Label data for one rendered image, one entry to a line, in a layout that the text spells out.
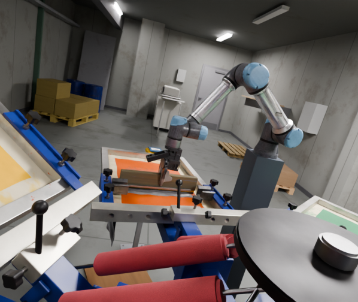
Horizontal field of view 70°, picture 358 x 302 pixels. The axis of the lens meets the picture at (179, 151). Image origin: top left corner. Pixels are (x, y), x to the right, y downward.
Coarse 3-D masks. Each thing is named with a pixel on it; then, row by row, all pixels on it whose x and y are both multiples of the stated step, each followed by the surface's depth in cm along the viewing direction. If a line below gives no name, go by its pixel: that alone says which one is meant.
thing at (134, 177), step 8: (120, 176) 124; (128, 176) 125; (136, 176) 127; (144, 176) 128; (152, 176) 129; (176, 176) 133; (184, 176) 135; (192, 176) 138; (136, 184) 128; (144, 184) 129; (152, 184) 130; (168, 184) 133; (184, 184) 136; (192, 184) 137
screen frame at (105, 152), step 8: (104, 152) 161; (112, 152) 170; (120, 152) 171; (128, 152) 173; (136, 152) 175; (144, 152) 179; (104, 160) 148; (184, 160) 183; (184, 168) 174; (192, 168) 170; (200, 184) 148; (216, 208) 127
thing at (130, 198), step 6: (120, 162) 161; (126, 162) 163; (132, 162) 166; (138, 162) 168; (144, 162) 171; (120, 168) 152; (126, 198) 119; (132, 198) 120; (138, 198) 122; (144, 198) 123; (150, 198) 125; (156, 198) 126; (162, 198) 127; (144, 204) 118; (150, 204) 119; (156, 204) 120; (162, 204) 122
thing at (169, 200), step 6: (150, 162) 173; (150, 168) 163; (156, 168) 165; (180, 174) 165; (168, 198) 129; (174, 198) 130; (180, 198) 132; (186, 198) 133; (168, 204) 123; (174, 204) 124; (180, 204) 126; (186, 204) 127; (192, 204) 129; (198, 204) 130
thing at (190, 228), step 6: (174, 222) 99; (180, 222) 94; (186, 222) 94; (192, 222) 95; (186, 228) 90; (192, 228) 91; (198, 228) 92; (186, 234) 87; (192, 234) 88; (198, 234) 89
